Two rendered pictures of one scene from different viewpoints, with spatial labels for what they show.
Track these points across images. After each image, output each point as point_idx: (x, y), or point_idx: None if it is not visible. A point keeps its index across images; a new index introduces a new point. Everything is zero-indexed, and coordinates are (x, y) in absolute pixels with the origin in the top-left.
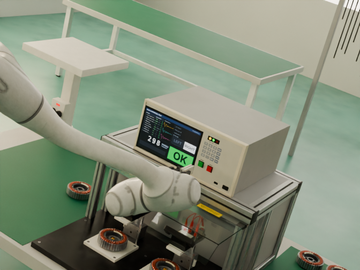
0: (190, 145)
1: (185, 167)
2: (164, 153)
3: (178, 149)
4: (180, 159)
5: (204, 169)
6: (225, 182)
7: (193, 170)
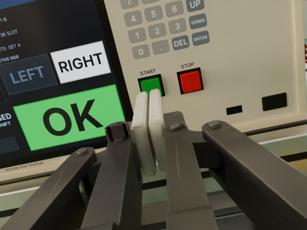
0: (79, 54)
1: (143, 112)
2: (12, 143)
3: (47, 98)
4: (76, 125)
5: (175, 95)
6: (268, 83)
7: (163, 109)
